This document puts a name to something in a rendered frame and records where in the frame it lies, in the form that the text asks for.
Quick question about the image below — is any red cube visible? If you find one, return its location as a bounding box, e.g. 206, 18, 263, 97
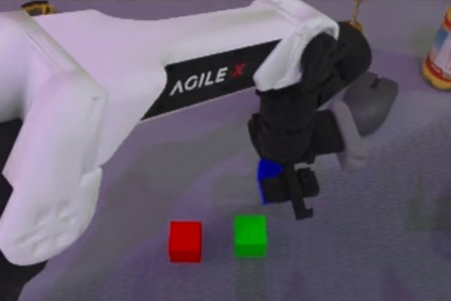
168, 220, 203, 264

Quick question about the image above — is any yellow and black tool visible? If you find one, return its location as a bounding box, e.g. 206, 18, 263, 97
20, 0, 54, 17

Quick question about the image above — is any blue cube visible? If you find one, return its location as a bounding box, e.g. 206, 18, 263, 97
257, 159, 285, 206

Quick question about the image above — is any pale wrist camera bracket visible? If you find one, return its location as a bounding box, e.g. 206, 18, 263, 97
330, 99, 370, 172

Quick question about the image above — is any grey computer mouse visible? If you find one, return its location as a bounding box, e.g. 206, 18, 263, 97
342, 70, 400, 137

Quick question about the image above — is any green cube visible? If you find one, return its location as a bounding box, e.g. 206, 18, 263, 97
233, 214, 268, 258

